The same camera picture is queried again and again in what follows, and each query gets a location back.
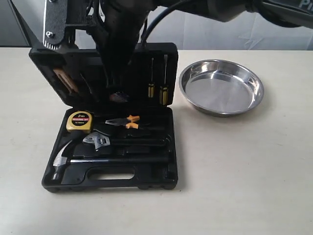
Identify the yellow utility knife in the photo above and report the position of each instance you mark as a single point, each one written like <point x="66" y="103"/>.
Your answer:
<point x="66" y="80"/>

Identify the black plastic tool case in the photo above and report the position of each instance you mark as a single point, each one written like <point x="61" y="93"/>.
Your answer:
<point x="85" y="67"/>

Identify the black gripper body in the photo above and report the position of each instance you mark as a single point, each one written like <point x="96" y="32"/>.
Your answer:
<point x="123" y="20"/>

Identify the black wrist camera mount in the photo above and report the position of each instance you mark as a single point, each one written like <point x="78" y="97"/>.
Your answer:
<point x="61" y="20"/>

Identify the yellow black screwdriver right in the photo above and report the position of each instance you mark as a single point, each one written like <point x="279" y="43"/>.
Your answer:
<point x="163" y="98"/>

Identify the yellow tape measure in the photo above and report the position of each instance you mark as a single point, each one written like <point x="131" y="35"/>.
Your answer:
<point x="79" y="121"/>

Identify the black handled claw hammer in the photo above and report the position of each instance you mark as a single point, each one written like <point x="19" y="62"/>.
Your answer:
<point x="60" y="162"/>

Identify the orange handled pliers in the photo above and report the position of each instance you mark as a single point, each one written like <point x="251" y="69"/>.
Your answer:
<point x="129" y="122"/>

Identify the stainless steel round tray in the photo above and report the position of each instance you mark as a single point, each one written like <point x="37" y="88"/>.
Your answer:
<point x="221" y="88"/>

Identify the silver adjustable wrench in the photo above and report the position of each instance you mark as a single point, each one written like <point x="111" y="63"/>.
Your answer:
<point x="99" y="140"/>

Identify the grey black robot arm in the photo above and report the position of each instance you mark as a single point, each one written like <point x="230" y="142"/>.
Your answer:
<point x="284" y="13"/>

